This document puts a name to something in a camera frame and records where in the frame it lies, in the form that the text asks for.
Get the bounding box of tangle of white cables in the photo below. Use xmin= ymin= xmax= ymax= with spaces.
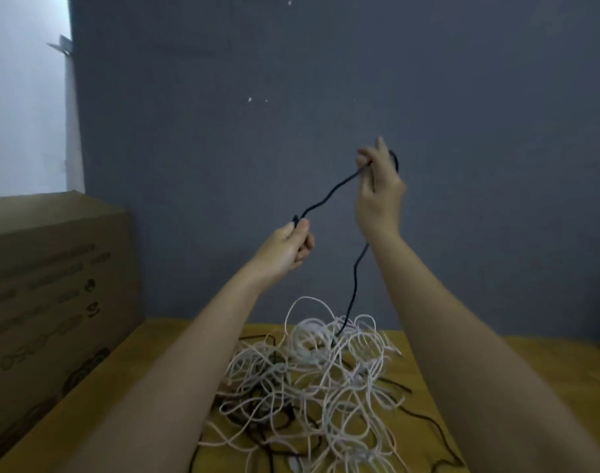
xmin=196 ymin=295 xmax=412 ymax=473

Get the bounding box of black cable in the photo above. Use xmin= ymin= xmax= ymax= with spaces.
xmin=186 ymin=149 xmax=465 ymax=473

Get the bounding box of person's left hand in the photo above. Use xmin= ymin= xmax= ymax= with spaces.
xmin=245 ymin=217 xmax=317 ymax=290

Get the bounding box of person's left forearm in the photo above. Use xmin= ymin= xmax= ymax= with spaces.
xmin=64 ymin=271 xmax=270 ymax=473

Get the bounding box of person's right hand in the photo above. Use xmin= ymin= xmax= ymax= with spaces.
xmin=355 ymin=135 xmax=408 ymax=243

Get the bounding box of person's right forearm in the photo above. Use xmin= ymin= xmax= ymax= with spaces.
xmin=367 ymin=229 xmax=600 ymax=473

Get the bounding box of plain brown cardboard box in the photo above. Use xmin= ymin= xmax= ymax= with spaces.
xmin=0 ymin=190 xmax=146 ymax=469

